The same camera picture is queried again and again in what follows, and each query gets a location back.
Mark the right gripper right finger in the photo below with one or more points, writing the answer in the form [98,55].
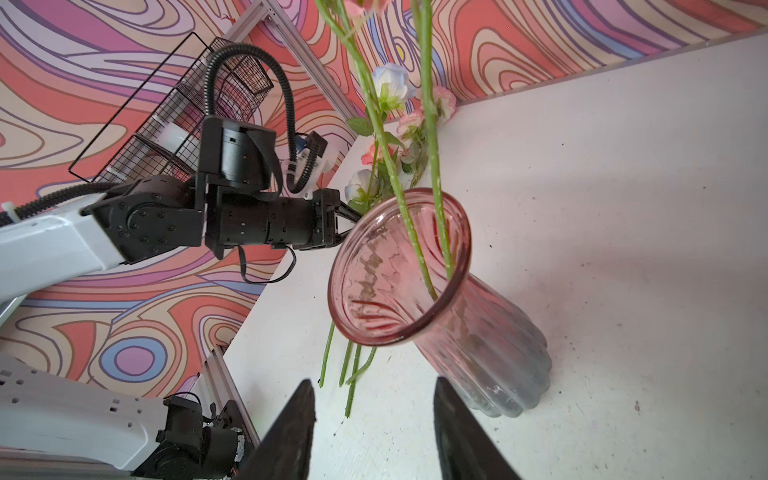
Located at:
[464,449]

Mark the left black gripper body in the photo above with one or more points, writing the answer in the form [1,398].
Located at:
[305,224]

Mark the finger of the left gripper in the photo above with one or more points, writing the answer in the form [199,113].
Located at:
[347,212]

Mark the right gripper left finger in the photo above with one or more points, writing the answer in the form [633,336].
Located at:
[285,451]

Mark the red glass vase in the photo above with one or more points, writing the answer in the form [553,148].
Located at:
[380,294]

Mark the pale blue rose stem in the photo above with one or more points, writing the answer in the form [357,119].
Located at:
[335,16]

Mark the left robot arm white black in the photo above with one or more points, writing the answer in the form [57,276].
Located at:
[240,195]

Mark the pale pink flower bunch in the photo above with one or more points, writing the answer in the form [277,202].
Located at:
[408,148]

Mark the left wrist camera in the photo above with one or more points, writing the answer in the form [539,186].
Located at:
[316,156]

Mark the left black wire basket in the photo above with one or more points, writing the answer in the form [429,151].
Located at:
[125,148]

